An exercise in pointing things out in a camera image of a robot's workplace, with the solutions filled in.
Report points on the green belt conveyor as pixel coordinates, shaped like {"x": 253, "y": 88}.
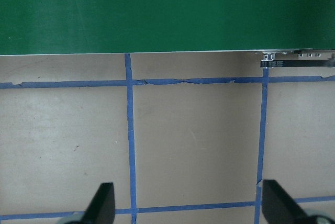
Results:
{"x": 157, "y": 12}

